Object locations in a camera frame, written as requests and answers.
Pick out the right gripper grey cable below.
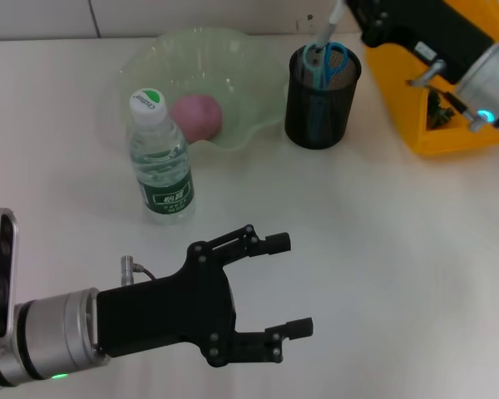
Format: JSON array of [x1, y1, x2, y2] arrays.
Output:
[[439, 88, 497, 135]]

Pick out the clear water bottle green label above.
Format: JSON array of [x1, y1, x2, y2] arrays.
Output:
[[128, 87, 197, 227]]

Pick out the grey white ballpoint pen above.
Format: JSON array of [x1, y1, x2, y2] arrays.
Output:
[[314, 0, 347, 54]]

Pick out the yellow plastic bin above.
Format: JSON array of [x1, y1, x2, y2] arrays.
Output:
[[364, 0, 499, 158]]

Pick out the left gripper silver plug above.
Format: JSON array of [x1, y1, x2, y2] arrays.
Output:
[[120, 254, 158, 288]]

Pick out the pink peach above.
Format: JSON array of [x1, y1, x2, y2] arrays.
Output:
[[168, 93, 224, 144]]

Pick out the gripper silver plug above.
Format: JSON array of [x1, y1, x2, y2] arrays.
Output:
[[120, 254, 158, 288], [407, 59, 448, 90]]

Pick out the right gripper silver plug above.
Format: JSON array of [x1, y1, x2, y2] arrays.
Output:
[[407, 59, 448, 90]]

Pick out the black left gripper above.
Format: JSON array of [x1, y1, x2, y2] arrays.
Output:
[[96, 224, 294, 368]]

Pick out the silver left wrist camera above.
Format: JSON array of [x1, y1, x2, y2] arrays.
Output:
[[0, 207, 22, 347]]

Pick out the black mesh pen holder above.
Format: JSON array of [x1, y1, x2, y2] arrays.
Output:
[[284, 40, 363, 150]]

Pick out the green glass fruit bowl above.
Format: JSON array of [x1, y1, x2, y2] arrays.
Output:
[[117, 26, 291, 162]]

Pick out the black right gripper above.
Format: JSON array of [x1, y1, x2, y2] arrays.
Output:
[[345, 0, 499, 85]]

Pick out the blue turquoise scissors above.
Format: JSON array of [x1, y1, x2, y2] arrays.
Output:
[[301, 40, 351, 145]]

